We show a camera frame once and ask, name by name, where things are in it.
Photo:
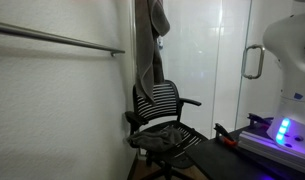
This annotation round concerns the black purple clamp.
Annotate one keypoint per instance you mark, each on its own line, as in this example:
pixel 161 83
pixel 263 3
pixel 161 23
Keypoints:
pixel 258 118

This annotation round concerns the metal towel bar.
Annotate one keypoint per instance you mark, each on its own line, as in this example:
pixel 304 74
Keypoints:
pixel 58 39

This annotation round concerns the grey bath towel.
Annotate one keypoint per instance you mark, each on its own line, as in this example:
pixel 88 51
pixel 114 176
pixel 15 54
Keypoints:
pixel 147 50
pixel 155 139

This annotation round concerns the glass shower door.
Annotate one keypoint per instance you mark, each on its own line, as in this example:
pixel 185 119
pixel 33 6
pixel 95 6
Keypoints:
pixel 258 100

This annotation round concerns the black mesh office chair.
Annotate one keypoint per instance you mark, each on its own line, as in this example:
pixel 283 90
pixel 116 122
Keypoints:
pixel 165 100

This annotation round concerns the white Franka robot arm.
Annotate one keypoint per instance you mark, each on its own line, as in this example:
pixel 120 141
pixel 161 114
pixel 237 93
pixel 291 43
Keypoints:
pixel 288 40

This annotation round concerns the black orange clamp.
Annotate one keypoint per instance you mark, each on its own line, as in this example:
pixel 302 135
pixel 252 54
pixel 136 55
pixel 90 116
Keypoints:
pixel 223 131

